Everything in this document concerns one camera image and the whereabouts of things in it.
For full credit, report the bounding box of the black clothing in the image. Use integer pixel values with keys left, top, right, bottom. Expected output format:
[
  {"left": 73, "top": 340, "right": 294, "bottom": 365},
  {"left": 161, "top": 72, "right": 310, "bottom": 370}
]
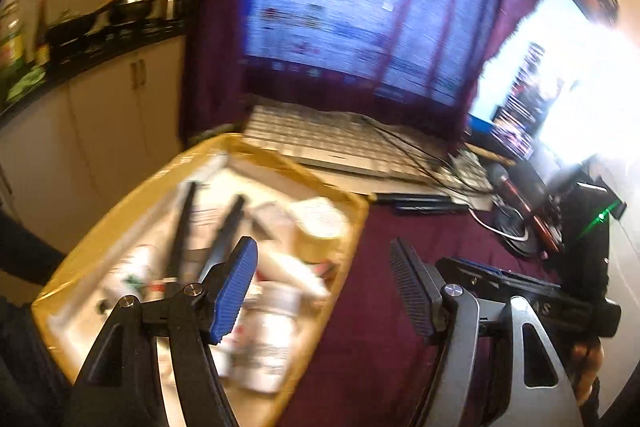
[{"left": 0, "top": 207, "right": 76, "bottom": 427}]

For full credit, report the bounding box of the black braided cable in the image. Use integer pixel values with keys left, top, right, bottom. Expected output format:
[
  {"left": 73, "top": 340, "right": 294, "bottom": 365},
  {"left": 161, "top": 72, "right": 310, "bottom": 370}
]
[{"left": 360, "top": 114, "right": 481, "bottom": 192}]

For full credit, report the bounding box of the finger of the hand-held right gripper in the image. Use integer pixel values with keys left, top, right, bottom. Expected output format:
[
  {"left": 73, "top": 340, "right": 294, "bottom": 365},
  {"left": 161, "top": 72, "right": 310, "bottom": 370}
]
[{"left": 435, "top": 256, "right": 601, "bottom": 309}]

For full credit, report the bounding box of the green plastic bag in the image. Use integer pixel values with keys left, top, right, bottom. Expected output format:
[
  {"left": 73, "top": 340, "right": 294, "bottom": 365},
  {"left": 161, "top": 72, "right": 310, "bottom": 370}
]
[{"left": 7, "top": 67, "right": 48, "bottom": 102}]

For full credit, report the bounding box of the jar with yellow label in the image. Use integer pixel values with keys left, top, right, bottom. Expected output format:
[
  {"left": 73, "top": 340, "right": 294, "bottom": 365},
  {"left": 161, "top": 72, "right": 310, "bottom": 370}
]
[{"left": 0, "top": 2, "right": 23, "bottom": 72}]

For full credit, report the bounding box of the person's right hand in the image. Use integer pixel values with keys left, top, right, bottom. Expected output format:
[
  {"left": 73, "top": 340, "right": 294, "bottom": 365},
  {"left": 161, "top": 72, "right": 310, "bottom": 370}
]
[{"left": 570, "top": 339, "right": 603, "bottom": 408}]

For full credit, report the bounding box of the long black bar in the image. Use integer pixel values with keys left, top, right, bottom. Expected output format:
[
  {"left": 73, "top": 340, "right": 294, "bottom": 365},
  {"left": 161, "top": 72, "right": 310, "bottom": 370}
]
[
  {"left": 395, "top": 202, "right": 471, "bottom": 215},
  {"left": 375, "top": 193, "right": 451, "bottom": 202}
]

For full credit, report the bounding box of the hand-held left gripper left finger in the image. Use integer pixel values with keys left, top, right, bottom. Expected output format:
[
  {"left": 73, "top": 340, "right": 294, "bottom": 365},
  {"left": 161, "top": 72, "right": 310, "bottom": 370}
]
[{"left": 60, "top": 236, "right": 260, "bottom": 427}]

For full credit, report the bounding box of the maroon towel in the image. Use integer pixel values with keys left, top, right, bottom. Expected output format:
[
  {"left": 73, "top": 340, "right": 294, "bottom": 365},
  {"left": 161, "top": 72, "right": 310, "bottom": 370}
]
[{"left": 277, "top": 202, "right": 586, "bottom": 427}]

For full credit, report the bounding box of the black hair straightener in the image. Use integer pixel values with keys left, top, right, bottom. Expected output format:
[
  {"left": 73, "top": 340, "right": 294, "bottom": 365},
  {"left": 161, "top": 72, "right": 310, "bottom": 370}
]
[{"left": 167, "top": 181, "right": 248, "bottom": 288}]

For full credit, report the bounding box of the purple fringed scarf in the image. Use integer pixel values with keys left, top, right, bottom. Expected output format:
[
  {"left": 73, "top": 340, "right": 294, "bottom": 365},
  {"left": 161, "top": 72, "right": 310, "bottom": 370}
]
[{"left": 179, "top": 0, "right": 551, "bottom": 152}]

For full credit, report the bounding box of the white round container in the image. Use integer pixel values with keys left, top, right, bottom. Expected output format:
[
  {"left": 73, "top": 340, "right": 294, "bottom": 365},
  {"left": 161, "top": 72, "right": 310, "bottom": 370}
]
[{"left": 295, "top": 197, "right": 351, "bottom": 243}]

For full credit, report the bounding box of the black wok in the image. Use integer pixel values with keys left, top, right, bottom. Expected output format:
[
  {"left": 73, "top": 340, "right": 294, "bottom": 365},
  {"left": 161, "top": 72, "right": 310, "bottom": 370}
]
[{"left": 46, "top": 4, "right": 113, "bottom": 50}]

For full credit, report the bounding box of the red microphone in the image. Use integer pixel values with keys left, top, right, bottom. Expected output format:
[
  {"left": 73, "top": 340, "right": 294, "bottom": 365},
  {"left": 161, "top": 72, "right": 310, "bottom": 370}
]
[{"left": 487, "top": 162, "right": 563, "bottom": 253}]

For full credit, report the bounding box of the curved computer monitor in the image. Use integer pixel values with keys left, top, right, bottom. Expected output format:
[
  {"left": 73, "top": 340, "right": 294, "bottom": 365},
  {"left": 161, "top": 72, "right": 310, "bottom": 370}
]
[{"left": 240, "top": 0, "right": 621, "bottom": 168}]

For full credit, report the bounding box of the white keyboard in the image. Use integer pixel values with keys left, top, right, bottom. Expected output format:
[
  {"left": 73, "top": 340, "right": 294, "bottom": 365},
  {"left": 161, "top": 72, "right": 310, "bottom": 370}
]
[{"left": 242, "top": 104, "right": 493, "bottom": 202}]

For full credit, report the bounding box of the black lamp stand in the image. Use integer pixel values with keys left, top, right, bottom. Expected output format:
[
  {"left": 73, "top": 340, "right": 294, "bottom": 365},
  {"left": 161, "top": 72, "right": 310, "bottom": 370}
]
[{"left": 492, "top": 202, "right": 551, "bottom": 260}]

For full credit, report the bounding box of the yellow taped foam box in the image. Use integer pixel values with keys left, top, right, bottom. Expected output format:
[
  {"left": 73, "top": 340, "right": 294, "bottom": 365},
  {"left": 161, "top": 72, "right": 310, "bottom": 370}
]
[{"left": 31, "top": 132, "right": 371, "bottom": 427}]

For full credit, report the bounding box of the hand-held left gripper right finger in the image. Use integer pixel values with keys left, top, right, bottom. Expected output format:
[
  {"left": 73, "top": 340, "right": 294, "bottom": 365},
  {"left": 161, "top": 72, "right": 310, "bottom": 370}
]
[{"left": 389, "top": 237, "right": 586, "bottom": 427}]

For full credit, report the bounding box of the white pill bottle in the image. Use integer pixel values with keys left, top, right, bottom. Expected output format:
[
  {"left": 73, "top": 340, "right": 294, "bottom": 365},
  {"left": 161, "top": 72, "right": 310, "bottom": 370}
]
[{"left": 240, "top": 282, "right": 303, "bottom": 395}]

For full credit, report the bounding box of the cream kitchen cabinet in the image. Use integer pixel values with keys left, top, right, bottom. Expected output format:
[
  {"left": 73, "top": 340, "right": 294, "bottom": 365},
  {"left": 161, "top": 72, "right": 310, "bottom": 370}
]
[{"left": 0, "top": 34, "right": 188, "bottom": 228}]

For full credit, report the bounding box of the white cable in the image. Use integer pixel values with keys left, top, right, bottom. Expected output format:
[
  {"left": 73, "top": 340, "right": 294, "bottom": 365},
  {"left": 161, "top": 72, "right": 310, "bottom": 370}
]
[{"left": 470, "top": 207, "right": 530, "bottom": 242}]

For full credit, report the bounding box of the black kitchen counter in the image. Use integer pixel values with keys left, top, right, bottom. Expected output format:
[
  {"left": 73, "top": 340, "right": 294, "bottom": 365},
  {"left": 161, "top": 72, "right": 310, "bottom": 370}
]
[{"left": 0, "top": 24, "right": 188, "bottom": 128}]

